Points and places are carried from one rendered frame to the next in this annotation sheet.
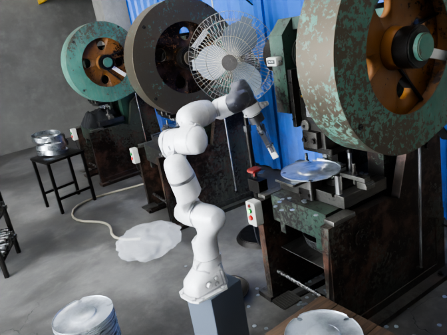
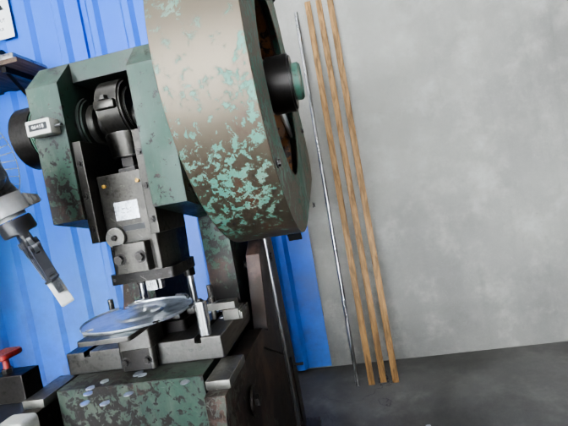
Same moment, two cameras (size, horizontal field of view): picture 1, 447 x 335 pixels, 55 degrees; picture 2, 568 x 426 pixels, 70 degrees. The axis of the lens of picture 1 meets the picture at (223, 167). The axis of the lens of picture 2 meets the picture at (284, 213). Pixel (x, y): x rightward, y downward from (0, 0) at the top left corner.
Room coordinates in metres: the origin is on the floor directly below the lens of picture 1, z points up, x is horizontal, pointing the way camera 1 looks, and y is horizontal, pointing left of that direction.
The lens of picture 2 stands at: (0.94, 0.15, 1.04)
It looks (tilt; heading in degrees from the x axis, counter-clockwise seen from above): 3 degrees down; 309
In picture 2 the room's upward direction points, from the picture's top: 10 degrees counter-clockwise
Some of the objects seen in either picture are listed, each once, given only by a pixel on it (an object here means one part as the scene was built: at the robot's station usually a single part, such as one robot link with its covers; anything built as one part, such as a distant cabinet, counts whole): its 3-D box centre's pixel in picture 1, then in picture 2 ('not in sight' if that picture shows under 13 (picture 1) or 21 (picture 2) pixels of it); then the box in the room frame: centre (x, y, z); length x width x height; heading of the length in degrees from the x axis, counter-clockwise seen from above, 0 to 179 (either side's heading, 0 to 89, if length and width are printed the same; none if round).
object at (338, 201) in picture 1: (330, 182); (166, 335); (2.03, -0.53, 0.68); 0.45 x 0.30 x 0.06; 30
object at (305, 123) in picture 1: (318, 115); (136, 218); (2.01, -0.49, 1.04); 0.17 x 0.15 x 0.30; 120
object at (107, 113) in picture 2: not in sight; (128, 139); (2.03, -0.53, 1.27); 0.21 x 0.12 x 0.34; 120
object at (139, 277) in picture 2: (328, 147); (155, 274); (2.03, -0.53, 0.86); 0.20 x 0.16 x 0.05; 30
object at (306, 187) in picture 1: (304, 185); (134, 344); (1.94, -0.38, 0.72); 0.25 x 0.14 x 0.14; 120
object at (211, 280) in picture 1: (202, 273); not in sight; (1.63, 0.16, 0.52); 0.22 x 0.19 x 0.14; 131
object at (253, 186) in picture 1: (259, 193); (21, 403); (2.18, -0.17, 0.62); 0.10 x 0.06 x 0.20; 30
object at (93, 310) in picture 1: (82, 314); not in sight; (1.79, 0.79, 0.31); 0.29 x 0.29 x 0.01
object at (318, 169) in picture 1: (310, 170); (139, 314); (1.97, -0.42, 0.78); 0.29 x 0.29 x 0.01
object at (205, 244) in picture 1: (208, 231); not in sight; (1.63, 0.11, 0.71); 0.18 x 0.11 x 0.25; 45
